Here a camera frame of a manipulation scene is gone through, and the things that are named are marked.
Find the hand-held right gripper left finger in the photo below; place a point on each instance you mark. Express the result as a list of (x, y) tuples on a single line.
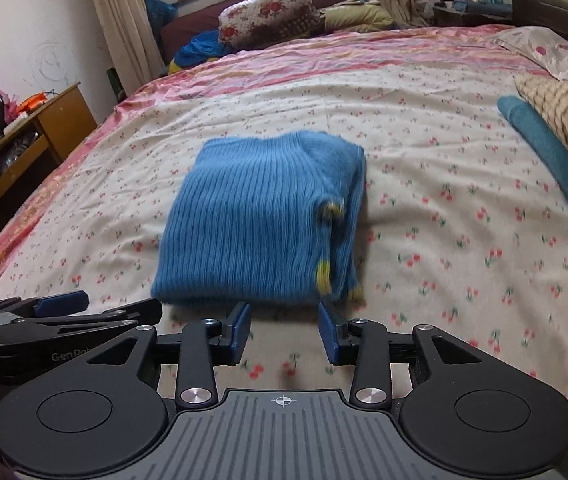
[(239, 332)]

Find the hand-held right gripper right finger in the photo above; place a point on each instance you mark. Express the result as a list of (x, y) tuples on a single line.
[(328, 332)]

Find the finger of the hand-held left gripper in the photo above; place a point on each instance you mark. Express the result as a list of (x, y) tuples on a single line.
[(64, 301), (139, 310)]

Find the blue yellow-striped knit sweater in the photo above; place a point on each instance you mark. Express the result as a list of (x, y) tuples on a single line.
[(244, 220)]

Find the clear plastic bag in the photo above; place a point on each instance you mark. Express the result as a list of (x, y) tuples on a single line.
[(14, 150)]

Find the cherry print bed sheet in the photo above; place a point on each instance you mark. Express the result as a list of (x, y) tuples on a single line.
[(464, 220)]

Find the wooden side cabinet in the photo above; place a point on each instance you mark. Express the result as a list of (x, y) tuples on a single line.
[(69, 115)]

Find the orange object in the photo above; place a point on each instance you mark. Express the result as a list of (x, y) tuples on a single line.
[(31, 102)]

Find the pink bag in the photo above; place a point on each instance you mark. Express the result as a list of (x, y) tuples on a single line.
[(8, 107)]

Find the blue and yellow cloth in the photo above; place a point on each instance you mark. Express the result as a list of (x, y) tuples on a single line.
[(199, 47)]

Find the teal folded cloth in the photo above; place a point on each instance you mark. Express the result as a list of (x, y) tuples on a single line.
[(544, 145)]

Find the maroon bench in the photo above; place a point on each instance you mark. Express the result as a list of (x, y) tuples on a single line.
[(184, 27)]

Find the blue bag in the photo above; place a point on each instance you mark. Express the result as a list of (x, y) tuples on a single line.
[(156, 10)]

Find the yellow-green pillow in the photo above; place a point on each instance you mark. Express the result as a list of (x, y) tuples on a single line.
[(359, 17)]

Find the floral red pillow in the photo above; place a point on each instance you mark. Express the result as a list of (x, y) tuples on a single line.
[(269, 10)]

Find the dark nightstand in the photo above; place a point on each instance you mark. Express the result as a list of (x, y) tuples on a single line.
[(446, 17)]

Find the white pink-dotted pillow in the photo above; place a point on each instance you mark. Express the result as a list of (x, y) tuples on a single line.
[(554, 52)]

